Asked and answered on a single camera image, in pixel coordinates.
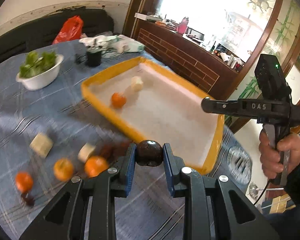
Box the big orange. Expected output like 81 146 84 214
84 156 109 178

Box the white crumpled cloth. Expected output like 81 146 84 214
79 34 145 54

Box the white bowl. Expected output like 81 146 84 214
15 54 64 91

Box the right forearm dark sleeve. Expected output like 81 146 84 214
262 139 300 240

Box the black cup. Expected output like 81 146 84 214
86 48 102 67

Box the black sofa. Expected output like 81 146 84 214
0 7 114 63

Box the small dark plum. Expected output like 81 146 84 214
20 193 34 206

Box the red plastic bag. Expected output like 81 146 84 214
52 16 83 44

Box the orange mandarin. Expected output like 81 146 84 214
111 93 127 109
15 171 33 193

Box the blue plaid tablecloth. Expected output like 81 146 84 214
0 38 253 240

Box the large white yam chunk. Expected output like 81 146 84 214
30 133 53 158

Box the green lettuce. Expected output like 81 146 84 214
19 51 57 79

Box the yellowish mandarin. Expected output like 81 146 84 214
53 158 74 181

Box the small white yam piece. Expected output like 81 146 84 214
77 143 96 163

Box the person right hand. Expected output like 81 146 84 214
258 130 300 179

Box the pink bottle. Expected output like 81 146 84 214
177 17 189 35

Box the yellow white tray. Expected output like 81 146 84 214
81 56 224 174

